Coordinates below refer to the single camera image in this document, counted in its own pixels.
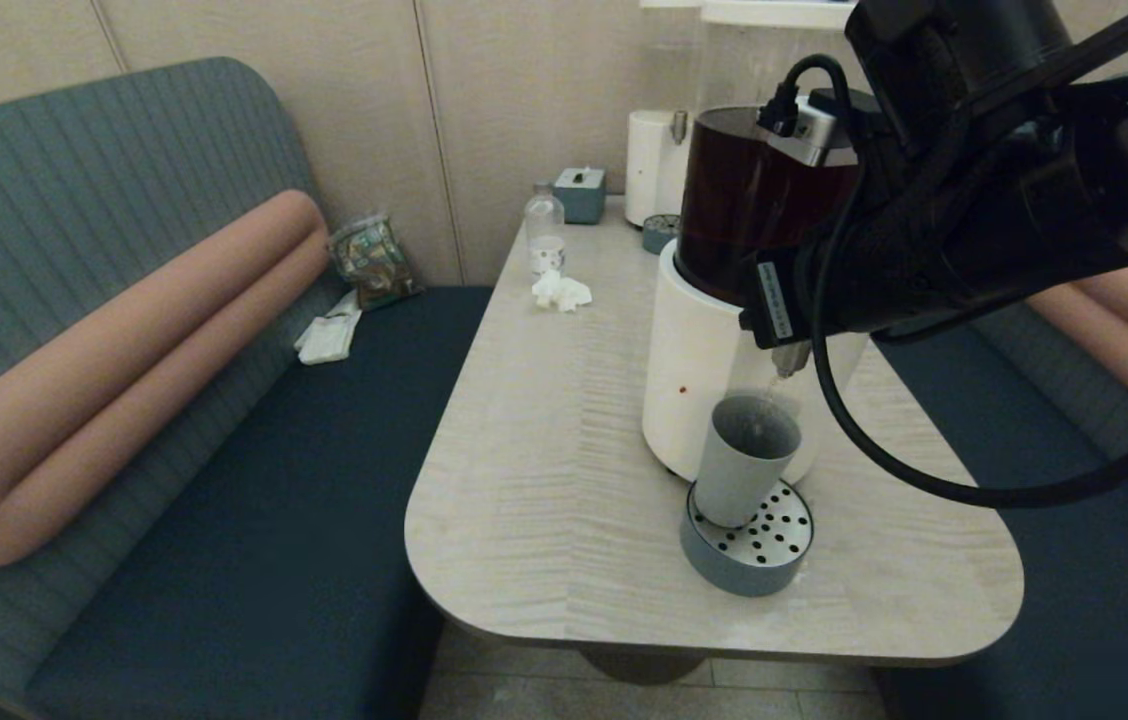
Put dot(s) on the metal dispenser tap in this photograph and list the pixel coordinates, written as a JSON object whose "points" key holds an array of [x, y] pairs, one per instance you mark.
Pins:
{"points": [[790, 358]]}

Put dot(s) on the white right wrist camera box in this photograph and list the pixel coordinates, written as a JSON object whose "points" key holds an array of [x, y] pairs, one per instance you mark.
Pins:
{"points": [[819, 135]]}

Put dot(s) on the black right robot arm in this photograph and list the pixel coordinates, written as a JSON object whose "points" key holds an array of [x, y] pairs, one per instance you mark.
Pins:
{"points": [[1044, 180]]}

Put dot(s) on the grey plastic cup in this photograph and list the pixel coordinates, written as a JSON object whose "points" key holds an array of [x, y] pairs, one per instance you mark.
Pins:
{"points": [[739, 470]]}

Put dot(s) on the white napkin pack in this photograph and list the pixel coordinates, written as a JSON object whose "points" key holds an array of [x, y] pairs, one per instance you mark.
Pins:
{"points": [[329, 339]]}

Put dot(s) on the large dark tea dispenser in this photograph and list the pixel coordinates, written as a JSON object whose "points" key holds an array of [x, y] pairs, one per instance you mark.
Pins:
{"points": [[714, 380]]}

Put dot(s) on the round blue perforated drip tray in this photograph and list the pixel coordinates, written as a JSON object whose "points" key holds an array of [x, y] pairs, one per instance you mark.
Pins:
{"points": [[754, 565]]}

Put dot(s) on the printed snack bag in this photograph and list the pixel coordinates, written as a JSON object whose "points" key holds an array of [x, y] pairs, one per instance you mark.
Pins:
{"points": [[374, 260]]}

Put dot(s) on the clear plastic bottle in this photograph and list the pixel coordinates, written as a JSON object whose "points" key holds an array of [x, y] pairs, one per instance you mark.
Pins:
{"points": [[544, 225]]}

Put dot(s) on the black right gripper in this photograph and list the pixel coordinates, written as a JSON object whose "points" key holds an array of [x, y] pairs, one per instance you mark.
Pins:
{"points": [[884, 250]]}

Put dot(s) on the small blue drip tray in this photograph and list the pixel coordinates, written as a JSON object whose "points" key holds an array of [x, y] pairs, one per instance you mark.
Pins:
{"points": [[657, 236]]}

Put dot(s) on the blue-grey tissue box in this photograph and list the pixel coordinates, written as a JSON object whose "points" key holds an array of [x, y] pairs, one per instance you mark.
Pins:
{"points": [[579, 197]]}

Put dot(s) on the white clear water dispenser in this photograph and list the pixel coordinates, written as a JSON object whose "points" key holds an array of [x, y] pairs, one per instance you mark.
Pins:
{"points": [[649, 165]]}

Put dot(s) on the crumpled white tissue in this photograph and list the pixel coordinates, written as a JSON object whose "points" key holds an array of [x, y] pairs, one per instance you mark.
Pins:
{"points": [[559, 291]]}

